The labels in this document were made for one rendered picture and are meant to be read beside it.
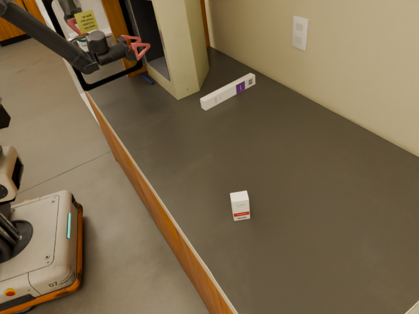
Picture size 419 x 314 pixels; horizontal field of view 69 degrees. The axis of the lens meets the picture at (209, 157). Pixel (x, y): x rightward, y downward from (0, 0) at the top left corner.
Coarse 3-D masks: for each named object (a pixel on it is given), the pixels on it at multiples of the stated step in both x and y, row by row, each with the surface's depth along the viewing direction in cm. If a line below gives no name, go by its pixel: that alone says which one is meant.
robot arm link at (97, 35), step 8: (96, 32) 112; (88, 40) 110; (96, 40) 110; (104, 40) 112; (88, 48) 115; (96, 48) 113; (104, 48) 114; (88, 64) 115; (96, 64) 116; (88, 72) 117
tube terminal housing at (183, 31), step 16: (160, 0) 105; (176, 0) 108; (192, 0) 118; (160, 16) 108; (176, 16) 111; (192, 16) 119; (176, 32) 114; (192, 32) 120; (176, 48) 118; (192, 48) 121; (176, 64) 121; (192, 64) 125; (208, 64) 146; (160, 80) 139; (176, 80) 125; (192, 80) 129; (176, 96) 130
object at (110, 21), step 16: (64, 0) 115; (80, 0) 118; (96, 0) 121; (112, 0) 125; (64, 16) 117; (80, 16) 121; (96, 16) 124; (112, 16) 128; (64, 32) 120; (80, 32) 123; (112, 32) 131; (112, 64) 138; (128, 64) 142; (96, 80) 137
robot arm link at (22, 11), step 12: (0, 0) 84; (0, 12) 85; (12, 12) 89; (24, 12) 92; (12, 24) 92; (24, 24) 93; (36, 24) 95; (36, 36) 98; (48, 36) 100; (60, 36) 105; (60, 48) 105; (72, 48) 108; (72, 60) 110; (84, 60) 113; (84, 72) 117
